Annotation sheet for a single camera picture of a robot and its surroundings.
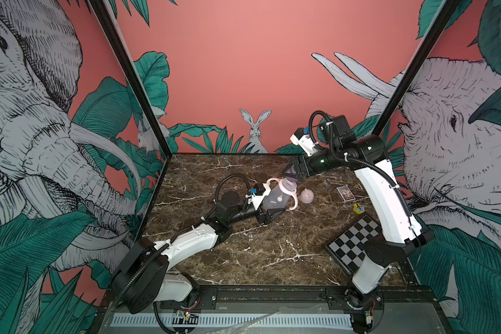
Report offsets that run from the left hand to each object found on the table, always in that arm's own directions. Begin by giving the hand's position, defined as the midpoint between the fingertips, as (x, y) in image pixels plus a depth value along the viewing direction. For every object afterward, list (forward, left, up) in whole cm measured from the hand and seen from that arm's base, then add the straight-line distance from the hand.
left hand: (279, 197), depth 73 cm
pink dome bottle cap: (+13, -17, -21) cm, 30 cm away
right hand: (+4, -2, +13) cm, 13 cm away
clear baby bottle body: (0, +1, -1) cm, 1 cm away
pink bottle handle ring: (-1, 0, +8) cm, 8 cm away
